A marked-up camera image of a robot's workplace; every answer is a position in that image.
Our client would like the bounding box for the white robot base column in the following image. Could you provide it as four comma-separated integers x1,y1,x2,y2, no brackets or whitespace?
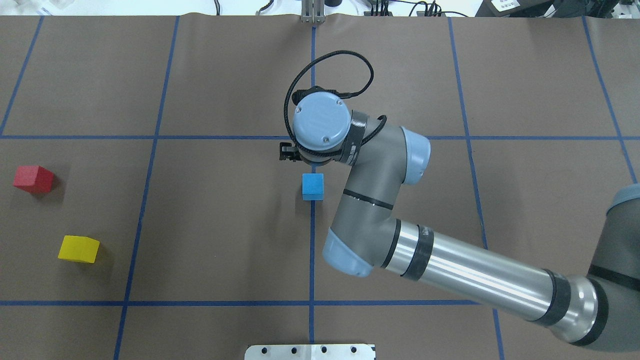
244,343,377,360

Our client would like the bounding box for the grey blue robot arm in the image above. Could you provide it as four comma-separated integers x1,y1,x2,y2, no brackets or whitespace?
281,86,639,353

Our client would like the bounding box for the yellow cube block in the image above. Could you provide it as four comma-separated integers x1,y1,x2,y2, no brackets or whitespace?
57,235,101,264

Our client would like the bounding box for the red cube block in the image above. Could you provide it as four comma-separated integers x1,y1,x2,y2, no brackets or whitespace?
13,165,55,194

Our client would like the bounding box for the aluminium frame post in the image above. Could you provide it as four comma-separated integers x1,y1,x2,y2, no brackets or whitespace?
300,0,326,26

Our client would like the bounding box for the blue cube block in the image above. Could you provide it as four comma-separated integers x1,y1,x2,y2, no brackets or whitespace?
301,173,325,202

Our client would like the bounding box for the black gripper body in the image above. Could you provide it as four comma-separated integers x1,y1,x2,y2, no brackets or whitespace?
279,86,346,164

